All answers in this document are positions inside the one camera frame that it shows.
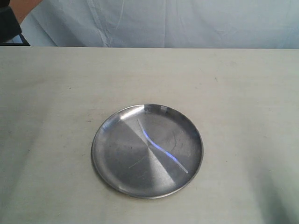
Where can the thin translucent glow stick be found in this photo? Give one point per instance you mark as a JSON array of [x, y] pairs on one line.
[[160, 148]]

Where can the person forearm dark sleeve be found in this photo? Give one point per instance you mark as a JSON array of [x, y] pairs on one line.
[[12, 14]]

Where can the round stainless steel plate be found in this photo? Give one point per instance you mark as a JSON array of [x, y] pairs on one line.
[[128, 163]]

